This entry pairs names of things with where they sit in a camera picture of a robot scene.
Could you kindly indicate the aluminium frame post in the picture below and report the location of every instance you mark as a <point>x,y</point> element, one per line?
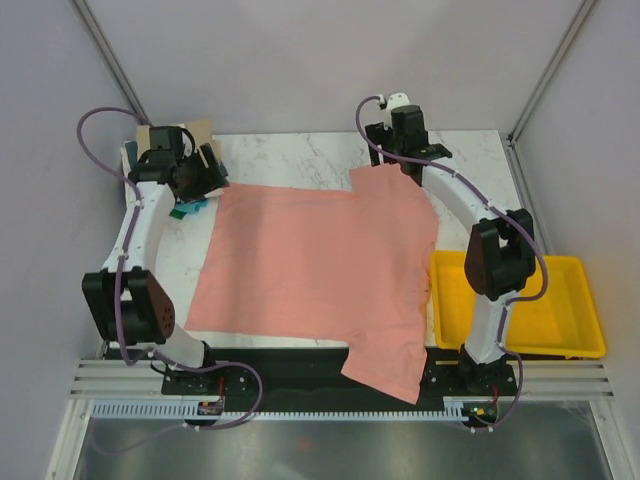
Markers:
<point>103,47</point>
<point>562,49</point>

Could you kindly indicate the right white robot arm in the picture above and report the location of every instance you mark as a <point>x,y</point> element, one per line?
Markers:
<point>501,253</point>

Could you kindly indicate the pink t shirt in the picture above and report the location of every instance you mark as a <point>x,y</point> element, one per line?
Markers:
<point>350,266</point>

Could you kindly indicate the aluminium extrusion rails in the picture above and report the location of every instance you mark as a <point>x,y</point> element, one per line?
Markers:
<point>112,379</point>

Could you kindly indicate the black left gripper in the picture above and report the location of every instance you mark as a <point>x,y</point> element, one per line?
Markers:
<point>212,178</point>

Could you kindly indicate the yellow plastic bin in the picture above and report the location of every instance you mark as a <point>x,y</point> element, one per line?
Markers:
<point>563,322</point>

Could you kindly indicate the left aluminium frame post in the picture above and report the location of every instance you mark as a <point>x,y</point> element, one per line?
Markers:
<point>103,47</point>

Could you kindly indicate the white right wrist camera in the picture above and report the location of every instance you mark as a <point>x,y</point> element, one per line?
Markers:
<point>392,101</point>

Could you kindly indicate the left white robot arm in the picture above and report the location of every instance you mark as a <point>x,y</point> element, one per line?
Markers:
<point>127,302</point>

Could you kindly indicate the folded green t shirt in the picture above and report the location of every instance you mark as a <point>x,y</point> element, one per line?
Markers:
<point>177,214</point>

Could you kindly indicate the folded dark blue t shirt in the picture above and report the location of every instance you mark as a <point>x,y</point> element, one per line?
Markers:
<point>133,152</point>

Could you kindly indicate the right aluminium frame post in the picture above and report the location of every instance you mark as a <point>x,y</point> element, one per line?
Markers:
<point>562,49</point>

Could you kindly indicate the folded teal t shirt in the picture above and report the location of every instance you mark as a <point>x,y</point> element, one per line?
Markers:
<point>190,207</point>

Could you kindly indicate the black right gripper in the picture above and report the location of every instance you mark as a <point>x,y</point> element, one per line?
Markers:
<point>377,134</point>

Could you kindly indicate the white slotted cable duct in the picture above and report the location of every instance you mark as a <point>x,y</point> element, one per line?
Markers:
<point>200,411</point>

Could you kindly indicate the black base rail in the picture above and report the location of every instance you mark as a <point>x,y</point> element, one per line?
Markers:
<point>310,379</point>

